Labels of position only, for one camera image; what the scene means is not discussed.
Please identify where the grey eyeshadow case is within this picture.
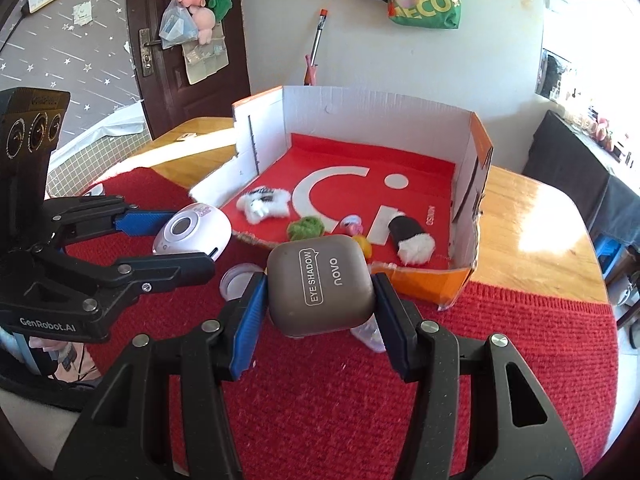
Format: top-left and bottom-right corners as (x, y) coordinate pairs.
(266, 234), (378, 338)

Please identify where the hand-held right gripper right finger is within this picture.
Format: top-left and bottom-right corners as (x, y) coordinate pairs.
(371, 272), (586, 480)

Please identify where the blue stool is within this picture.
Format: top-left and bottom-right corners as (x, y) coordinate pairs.
(597, 240), (626, 306)

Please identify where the green grid cutting mat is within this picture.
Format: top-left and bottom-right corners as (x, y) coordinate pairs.
(47, 117), (151, 196)

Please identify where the black and white roll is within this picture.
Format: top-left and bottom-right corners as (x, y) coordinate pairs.
(387, 214), (436, 266)

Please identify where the pale pink plush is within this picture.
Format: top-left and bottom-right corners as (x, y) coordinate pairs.
(192, 7), (218, 46)

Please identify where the red knit mat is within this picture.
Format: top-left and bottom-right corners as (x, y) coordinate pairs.
(65, 167), (618, 480)

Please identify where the white round device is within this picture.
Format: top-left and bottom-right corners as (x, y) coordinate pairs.
(151, 202), (233, 262)

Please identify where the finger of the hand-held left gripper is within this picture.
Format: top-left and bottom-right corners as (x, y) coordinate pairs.
(42, 194), (174, 247)
(27, 251), (217, 312)

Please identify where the white plush toy with bow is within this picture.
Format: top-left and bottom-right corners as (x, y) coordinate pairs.
(236, 186), (291, 226)

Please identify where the clear round plastic lid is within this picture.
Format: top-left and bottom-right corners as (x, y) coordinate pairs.
(220, 264), (266, 301)

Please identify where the metal door handle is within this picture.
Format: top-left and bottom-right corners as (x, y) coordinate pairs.
(139, 27), (161, 78)

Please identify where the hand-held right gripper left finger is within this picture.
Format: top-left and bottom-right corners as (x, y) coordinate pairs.
(52, 272), (271, 480)

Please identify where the orange and white cardboard box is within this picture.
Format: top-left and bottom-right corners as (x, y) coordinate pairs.
(189, 85), (493, 311)

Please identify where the green pipe cleaner toy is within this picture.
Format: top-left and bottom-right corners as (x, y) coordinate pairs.
(286, 216), (326, 241)

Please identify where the clear plastic bag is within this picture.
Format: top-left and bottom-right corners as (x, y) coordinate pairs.
(159, 0), (198, 51)

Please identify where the dark-clothed side table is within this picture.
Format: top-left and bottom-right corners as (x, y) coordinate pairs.
(522, 110), (640, 251)

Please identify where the small clear square box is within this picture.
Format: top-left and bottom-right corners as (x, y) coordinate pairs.
(350, 317), (388, 353)

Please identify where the beige hanging organizer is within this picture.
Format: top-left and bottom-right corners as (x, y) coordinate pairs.
(182, 35), (231, 85)

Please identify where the metal pole with orange tip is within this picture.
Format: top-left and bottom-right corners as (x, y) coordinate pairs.
(306, 8), (328, 86)

